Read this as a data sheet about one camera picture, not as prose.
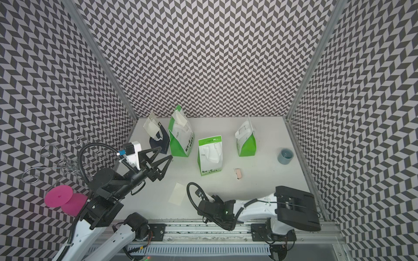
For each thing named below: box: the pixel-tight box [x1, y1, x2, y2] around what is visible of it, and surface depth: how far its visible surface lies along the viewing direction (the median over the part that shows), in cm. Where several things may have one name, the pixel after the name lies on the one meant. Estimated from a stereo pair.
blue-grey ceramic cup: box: [277, 148, 295, 165], surface depth 96 cm
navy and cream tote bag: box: [143, 111, 170, 155], surface depth 91 cm
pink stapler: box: [234, 168, 242, 180], surface depth 92 cm
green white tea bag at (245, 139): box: [234, 113, 257, 158], surface depth 91 cm
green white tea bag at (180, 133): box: [168, 104, 195, 158], surface depth 93 cm
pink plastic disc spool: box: [44, 184, 88, 217], surface depth 55 cm
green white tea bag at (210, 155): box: [197, 135, 223, 176], surface depth 80 cm
